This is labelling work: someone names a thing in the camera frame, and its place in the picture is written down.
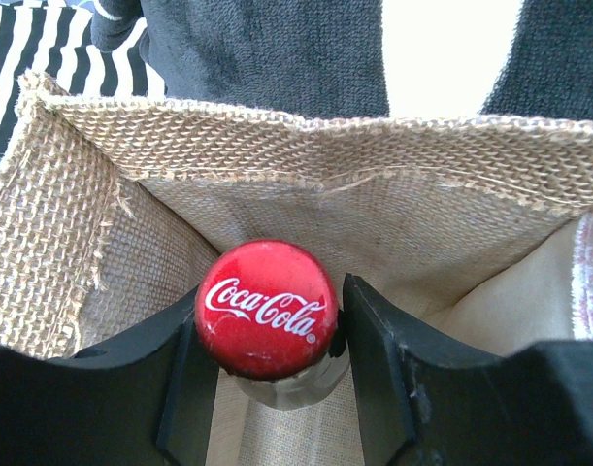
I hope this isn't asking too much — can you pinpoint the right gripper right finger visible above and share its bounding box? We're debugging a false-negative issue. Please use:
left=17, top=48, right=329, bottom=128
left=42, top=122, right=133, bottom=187
left=343, top=275, right=593, bottom=465

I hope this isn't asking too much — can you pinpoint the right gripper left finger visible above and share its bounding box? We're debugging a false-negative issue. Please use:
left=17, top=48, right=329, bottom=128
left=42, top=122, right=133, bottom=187
left=0, top=293, right=218, bottom=465

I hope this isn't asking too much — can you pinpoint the glass cola bottle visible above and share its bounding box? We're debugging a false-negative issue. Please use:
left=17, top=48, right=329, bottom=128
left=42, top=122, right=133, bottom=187
left=194, top=239, right=349, bottom=411

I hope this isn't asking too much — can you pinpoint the brown jute canvas bag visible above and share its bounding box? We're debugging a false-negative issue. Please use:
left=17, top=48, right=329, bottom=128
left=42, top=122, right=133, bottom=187
left=0, top=72, right=593, bottom=465

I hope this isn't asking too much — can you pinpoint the black flower-pattern pillow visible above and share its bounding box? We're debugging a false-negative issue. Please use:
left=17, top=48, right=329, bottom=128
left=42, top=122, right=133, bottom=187
left=91, top=1, right=593, bottom=120

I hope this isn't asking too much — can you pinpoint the black white striped cloth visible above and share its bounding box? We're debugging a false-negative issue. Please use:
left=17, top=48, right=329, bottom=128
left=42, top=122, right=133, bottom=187
left=0, top=1, right=166, bottom=156

